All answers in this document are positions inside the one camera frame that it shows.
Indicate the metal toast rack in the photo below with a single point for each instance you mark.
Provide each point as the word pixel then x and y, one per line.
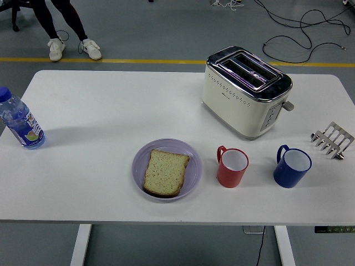
pixel 332 136

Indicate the cream chrome toaster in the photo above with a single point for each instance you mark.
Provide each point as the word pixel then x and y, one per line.
pixel 235 110

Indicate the grey box under table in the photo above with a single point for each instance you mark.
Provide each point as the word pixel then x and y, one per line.
pixel 251 230

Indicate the blue enamel cup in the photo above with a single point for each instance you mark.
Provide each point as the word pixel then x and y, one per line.
pixel 285 176

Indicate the clear blue-capped drink bottle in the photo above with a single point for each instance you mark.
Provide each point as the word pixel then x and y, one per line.
pixel 22 122

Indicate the bread slice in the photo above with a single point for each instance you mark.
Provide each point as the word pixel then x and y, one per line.
pixel 166 174

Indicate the red enamel cup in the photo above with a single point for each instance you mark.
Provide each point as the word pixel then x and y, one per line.
pixel 228 175

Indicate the black desk control panel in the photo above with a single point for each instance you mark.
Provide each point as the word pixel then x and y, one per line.
pixel 335 229

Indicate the lilac plate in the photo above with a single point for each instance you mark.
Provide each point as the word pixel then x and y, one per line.
pixel 137 167

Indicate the white table leg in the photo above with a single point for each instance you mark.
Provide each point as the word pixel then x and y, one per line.
pixel 81 243
pixel 285 246

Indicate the black office chair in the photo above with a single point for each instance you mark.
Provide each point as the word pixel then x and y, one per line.
pixel 14 16

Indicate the person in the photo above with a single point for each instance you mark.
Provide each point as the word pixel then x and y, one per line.
pixel 56 50

